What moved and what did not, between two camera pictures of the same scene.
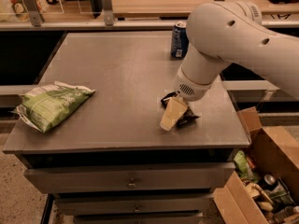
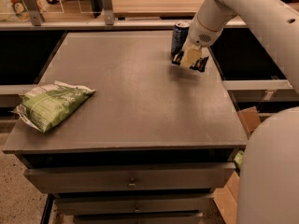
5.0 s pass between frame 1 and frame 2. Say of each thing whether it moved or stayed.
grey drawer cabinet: stayed
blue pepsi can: stayed
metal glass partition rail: stayed
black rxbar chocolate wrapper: moved
